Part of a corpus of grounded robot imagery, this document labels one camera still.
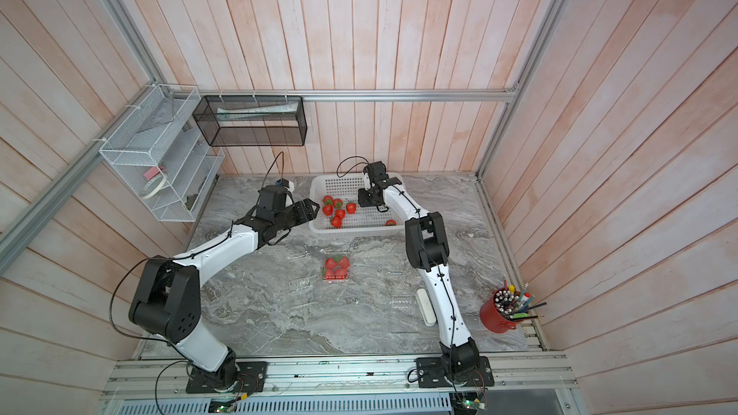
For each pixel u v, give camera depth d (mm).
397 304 850
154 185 809
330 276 880
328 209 1064
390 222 1010
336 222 1034
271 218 701
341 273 900
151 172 819
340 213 1042
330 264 923
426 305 831
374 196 852
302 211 814
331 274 886
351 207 1071
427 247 664
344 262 912
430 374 730
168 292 504
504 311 684
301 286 900
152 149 763
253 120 1027
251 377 730
